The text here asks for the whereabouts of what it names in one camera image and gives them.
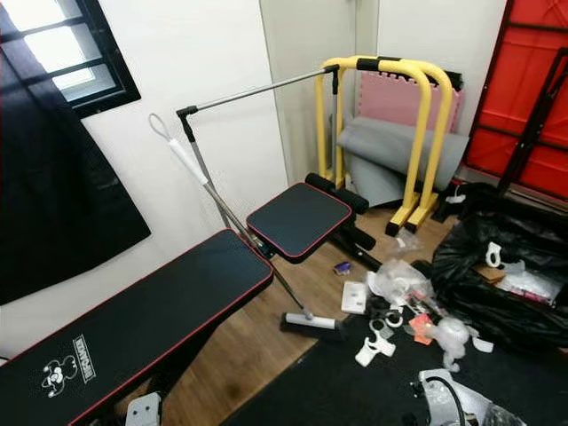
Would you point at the grey door panel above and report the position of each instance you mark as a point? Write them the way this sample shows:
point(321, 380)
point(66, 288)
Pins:
point(311, 35)

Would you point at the black rubbish bag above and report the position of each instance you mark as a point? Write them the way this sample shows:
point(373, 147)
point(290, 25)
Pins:
point(461, 284)

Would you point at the small clear plastic wrapper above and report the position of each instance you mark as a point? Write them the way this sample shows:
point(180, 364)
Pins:
point(408, 241)

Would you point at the pink foam mat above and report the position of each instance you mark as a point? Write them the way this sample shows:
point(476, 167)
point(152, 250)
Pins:
point(395, 96)

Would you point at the crumpled white plastic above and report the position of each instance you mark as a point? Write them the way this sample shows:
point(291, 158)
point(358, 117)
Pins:
point(454, 337)

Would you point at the white plastic bracket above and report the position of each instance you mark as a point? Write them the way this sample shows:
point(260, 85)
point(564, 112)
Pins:
point(373, 346)

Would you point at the grey rolled mat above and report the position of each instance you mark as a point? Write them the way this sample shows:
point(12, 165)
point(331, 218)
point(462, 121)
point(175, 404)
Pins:
point(377, 151)

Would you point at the long black bench pad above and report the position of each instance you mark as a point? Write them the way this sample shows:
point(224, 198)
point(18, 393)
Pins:
point(142, 311)

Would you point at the clear crumpled plastic wrap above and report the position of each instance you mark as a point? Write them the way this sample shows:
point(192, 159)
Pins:
point(399, 282)

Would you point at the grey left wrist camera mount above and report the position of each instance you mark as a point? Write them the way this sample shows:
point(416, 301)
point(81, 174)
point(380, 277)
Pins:
point(144, 413)

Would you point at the yellow steel dip frame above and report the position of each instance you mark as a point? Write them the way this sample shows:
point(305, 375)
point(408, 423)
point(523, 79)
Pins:
point(337, 64)

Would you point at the black curtain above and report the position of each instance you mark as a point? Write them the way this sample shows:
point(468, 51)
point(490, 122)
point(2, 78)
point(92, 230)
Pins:
point(62, 177)

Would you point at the blue small pack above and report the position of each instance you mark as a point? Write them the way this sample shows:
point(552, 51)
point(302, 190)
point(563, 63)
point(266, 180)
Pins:
point(342, 267)

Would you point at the white small plug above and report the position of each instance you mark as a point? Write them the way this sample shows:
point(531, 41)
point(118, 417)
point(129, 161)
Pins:
point(457, 195)

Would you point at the silver clothes rack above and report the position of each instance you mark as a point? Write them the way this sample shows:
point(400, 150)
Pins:
point(257, 90)

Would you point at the red folded table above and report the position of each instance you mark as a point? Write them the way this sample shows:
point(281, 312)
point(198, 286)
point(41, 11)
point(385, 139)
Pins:
point(519, 53)

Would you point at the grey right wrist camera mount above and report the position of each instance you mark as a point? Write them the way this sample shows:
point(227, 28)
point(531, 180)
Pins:
point(444, 395)

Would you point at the red snack packet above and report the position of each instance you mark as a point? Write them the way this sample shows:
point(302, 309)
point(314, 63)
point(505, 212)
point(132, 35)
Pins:
point(420, 328)

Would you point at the white plastic hook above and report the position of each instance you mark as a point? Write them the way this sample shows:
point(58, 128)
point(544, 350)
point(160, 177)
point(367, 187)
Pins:
point(493, 254)

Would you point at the black framed window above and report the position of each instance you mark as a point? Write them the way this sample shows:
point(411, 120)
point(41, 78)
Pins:
point(62, 44)

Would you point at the broom with white grip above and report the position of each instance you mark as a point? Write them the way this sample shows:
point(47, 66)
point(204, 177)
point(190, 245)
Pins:
point(188, 161)

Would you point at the white paper card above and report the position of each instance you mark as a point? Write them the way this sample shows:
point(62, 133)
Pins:
point(355, 297)

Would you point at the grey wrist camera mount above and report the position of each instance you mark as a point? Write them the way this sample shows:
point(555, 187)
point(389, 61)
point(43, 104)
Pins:
point(144, 413)
point(444, 395)

